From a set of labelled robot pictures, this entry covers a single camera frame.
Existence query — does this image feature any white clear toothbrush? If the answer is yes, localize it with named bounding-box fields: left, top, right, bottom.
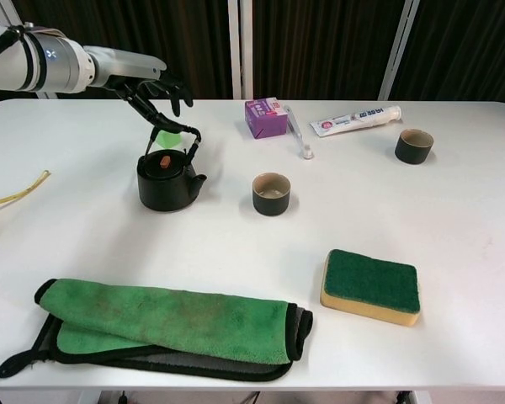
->
left=282, top=104, right=316, bottom=160

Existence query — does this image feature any black cast iron teapot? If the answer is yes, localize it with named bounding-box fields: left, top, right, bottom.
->
left=136, top=124, right=208, bottom=212

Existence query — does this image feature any white toothpaste tube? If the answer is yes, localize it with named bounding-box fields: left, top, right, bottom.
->
left=309, top=104, right=403, bottom=139

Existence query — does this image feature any green microfibre cloth black trim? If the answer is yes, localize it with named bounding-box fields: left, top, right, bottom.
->
left=0, top=277, right=315, bottom=382

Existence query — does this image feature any black pleated curtain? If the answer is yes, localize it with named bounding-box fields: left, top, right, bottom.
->
left=0, top=0, right=505, bottom=102

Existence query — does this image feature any green yellow scouring sponge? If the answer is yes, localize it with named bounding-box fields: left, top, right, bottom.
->
left=319, top=248, right=422, bottom=327

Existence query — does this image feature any white upright frame post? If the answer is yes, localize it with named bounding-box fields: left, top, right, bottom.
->
left=226, top=0, right=253, bottom=101

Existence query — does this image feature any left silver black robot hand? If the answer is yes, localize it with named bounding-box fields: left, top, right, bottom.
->
left=83, top=45, right=194, bottom=136

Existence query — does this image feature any green cube block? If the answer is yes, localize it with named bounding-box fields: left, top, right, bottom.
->
left=156, top=130, right=182, bottom=148

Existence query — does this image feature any purple carton box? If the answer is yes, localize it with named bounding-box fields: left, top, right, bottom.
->
left=244, top=97, right=290, bottom=140

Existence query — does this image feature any dark green ceramic cup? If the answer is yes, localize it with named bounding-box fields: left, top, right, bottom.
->
left=252, top=172, right=292, bottom=218
left=394, top=128, right=434, bottom=165

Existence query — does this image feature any white slanted frame post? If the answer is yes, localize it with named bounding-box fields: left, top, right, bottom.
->
left=378, top=0, right=421, bottom=101
left=0, top=0, right=30, bottom=33

